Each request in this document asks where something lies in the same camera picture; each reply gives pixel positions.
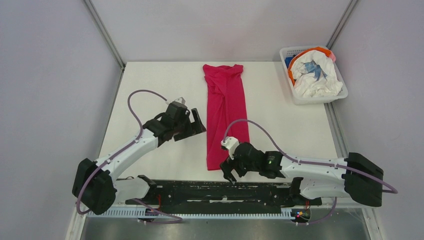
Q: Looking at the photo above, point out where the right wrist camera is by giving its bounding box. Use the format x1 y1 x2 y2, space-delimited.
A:
221 136 240 160

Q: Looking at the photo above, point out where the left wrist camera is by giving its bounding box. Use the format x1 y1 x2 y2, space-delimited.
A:
165 97 186 107

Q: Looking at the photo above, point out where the pink t shirt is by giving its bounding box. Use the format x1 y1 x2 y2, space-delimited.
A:
202 64 248 171

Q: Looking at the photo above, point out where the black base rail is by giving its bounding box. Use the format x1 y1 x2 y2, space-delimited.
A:
141 179 322 214

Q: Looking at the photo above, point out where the blue garment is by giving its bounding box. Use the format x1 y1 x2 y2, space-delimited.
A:
284 55 295 69

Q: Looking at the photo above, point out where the right aluminium corner post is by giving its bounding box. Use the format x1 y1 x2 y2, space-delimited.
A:
326 0 359 49

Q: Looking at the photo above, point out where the white t shirt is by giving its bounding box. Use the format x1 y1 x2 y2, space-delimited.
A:
287 46 344 98

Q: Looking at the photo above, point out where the orange t shirt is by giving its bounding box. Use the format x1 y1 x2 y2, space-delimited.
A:
286 46 332 85

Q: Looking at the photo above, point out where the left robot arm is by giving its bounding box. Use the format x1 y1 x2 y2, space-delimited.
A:
71 101 206 215

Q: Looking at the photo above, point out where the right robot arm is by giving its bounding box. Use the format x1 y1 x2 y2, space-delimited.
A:
220 141 384 207

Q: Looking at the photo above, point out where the aluminium corner post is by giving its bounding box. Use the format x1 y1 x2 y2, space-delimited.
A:
326 0 359 49
82 0 126 72

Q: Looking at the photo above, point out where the white cable duct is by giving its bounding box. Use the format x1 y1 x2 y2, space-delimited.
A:
87 206 295 220

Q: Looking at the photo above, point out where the left aluminium corner post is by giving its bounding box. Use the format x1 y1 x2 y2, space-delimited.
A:
82 0 126 72

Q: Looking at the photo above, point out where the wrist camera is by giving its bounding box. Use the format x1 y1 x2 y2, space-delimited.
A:
221 136 240 160
165 97 186 107

